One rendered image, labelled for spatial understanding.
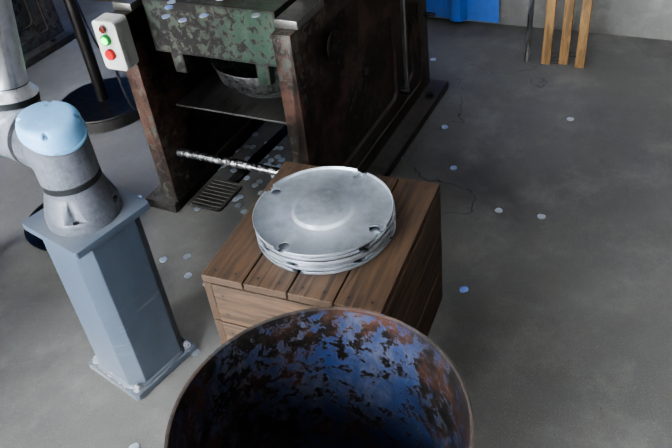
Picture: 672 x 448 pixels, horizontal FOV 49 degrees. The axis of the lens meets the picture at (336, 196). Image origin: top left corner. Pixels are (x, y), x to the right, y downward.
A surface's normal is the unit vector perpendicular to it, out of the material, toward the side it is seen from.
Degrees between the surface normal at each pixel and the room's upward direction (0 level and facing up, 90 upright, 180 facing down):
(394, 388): 88
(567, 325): 0
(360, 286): 0
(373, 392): 88
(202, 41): 90
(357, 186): 0
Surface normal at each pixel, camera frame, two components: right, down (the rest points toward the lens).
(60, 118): 0.00, -0.75
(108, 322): 0.13, 0.59
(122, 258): 0.79, 0.30
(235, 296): -0.37, 0.60
